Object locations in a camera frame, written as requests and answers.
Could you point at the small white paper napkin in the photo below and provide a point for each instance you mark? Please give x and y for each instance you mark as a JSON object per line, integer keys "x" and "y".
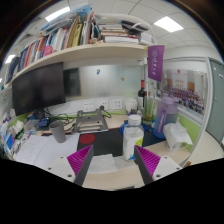
{"x": 101, "y": 163}

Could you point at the grey metal laptop stand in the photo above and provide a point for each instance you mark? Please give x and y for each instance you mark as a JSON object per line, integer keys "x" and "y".
{"x": 90, "y": 121}

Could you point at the grey cup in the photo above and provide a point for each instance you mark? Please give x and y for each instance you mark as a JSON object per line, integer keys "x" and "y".
{"x": 58, "y": 131}

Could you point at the white ceramic jar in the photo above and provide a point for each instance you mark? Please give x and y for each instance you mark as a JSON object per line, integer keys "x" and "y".
{"x": 131, "y": 105}

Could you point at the purple hanging banner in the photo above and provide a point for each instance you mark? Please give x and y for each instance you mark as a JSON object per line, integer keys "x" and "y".
{"x": 156, "y": 63}

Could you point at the grey door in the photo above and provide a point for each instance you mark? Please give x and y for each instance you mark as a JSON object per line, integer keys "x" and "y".
{"x": 216, "y": 100}

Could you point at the small blue sticker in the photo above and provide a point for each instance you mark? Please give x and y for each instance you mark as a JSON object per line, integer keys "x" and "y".
{"x": 98, "y": 71}

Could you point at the white wall socket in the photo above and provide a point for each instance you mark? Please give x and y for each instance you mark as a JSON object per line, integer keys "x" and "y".
{"x": 117, "y": 104}
{"x": 88, "y": 106}
{"x": 104, "y": 104}

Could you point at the blue electronics board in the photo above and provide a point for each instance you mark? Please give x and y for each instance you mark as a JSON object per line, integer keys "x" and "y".
{"x": 44, "y": 122}

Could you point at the white tissue pack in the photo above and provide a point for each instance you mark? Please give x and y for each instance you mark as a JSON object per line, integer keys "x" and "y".
{"x": 18, "y": 127}

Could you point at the black computer monitor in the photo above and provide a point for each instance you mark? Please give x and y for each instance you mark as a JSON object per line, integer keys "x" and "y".
{"x": 38, "y": 88}

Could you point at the blank white paper sheet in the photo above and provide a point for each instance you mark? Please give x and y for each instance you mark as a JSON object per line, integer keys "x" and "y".
{"x": 60, "y": 150}

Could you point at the white crumpled tissue bag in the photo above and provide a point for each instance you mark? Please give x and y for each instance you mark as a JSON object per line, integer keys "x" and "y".
{"x": 176, "y": 135}

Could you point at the flat round red coaster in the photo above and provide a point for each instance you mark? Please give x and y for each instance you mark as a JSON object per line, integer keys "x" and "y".
{"x": 87, "y": 138}

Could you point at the clear plastic box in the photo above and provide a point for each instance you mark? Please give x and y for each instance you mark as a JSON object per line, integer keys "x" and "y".
{"x": 31, "y": 125}

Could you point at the frosted glass partition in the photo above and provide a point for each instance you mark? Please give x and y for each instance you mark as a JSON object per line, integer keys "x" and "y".
{"x": 110, "y": 83}

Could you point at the tall green-tinted glass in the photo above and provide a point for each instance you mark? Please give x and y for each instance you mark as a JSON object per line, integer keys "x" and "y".
{"x": 149, "y": 110}

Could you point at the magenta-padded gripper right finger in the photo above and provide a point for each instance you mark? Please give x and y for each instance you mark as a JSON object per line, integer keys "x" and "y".
{"x": 165, "y": 166}

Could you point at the clear plastic water bottle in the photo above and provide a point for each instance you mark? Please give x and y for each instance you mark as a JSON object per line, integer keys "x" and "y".
{"x": 132, "y": 138}

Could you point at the group photo poster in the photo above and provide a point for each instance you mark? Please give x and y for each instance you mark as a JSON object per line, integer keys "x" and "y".
{"x": 185, "y": 93}

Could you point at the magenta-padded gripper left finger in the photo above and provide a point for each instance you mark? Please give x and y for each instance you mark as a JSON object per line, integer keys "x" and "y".
{"x": 63, "y": 166}

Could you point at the written white paper sheet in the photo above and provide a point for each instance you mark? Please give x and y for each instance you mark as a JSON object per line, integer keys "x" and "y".
{"x": 30, "y": 148}

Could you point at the dark wine bottle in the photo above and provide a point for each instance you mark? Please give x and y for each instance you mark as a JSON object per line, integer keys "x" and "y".
{"x": 141, "y": 96}

